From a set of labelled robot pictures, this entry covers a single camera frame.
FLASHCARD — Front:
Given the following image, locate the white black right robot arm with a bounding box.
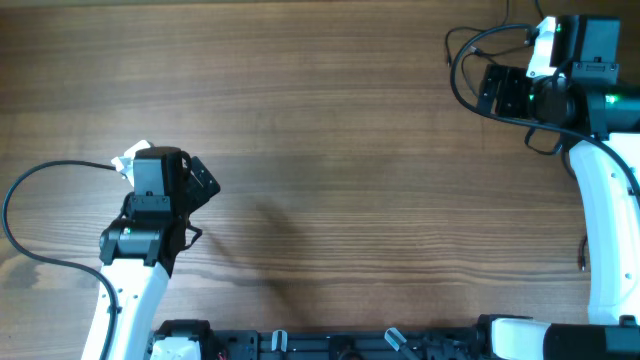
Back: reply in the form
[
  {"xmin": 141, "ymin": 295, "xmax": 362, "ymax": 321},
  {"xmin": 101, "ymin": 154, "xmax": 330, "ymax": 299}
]
[{"xmin": 472, "ymin": 15, "xmax": 639, "ymax": 359}]

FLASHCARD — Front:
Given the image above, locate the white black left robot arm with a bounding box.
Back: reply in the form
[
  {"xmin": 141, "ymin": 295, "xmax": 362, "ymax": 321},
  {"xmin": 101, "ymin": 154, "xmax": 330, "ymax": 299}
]
[{"xmin": 82, "ymin": 140, "xmax": 220, "ymax": 359}]

